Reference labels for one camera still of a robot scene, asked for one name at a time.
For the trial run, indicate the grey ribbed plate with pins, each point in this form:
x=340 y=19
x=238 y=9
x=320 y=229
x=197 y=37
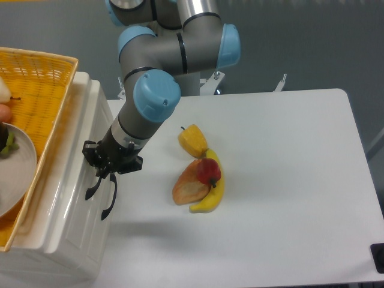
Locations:
x=17 y=170

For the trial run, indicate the black corner device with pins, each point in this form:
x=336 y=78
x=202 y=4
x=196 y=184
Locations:
x=377 y=251

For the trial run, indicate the pink peach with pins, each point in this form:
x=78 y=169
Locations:
x=5 y=113

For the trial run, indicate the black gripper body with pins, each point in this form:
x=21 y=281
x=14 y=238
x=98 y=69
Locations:
x=109 y=147

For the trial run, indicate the dark eggplant green stem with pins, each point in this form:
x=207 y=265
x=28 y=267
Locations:
x=8 y=141

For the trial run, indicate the yellow bell pepper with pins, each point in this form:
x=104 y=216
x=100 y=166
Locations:
x=193 y=141

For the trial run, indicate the white pear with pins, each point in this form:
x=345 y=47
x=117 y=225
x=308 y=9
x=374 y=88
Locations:
x=5 y=93

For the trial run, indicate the black top drawer handle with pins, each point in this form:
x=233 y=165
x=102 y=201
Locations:
x=92 y=190

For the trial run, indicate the red bell pepper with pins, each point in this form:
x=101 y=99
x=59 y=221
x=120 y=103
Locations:
x=209 y=172

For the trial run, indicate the yellow woven basket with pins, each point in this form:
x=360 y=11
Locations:
x=41 y=82

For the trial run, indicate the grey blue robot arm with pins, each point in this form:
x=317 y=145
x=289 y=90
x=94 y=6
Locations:
x=161 y=40

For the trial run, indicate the white drawer cabinet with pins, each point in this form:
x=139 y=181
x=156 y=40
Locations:
x=27 y=254

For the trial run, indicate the yellow banana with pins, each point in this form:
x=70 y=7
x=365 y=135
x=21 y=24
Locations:
x=215 y=195

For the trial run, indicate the black drawer handle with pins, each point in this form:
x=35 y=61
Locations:
x=112 y=197
x=92 y=190

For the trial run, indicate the black lower drawer handle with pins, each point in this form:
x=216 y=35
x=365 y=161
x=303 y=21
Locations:
x=112 y=197

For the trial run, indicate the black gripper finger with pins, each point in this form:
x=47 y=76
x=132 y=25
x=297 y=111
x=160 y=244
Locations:
x=123 y=165
x=92 y=156

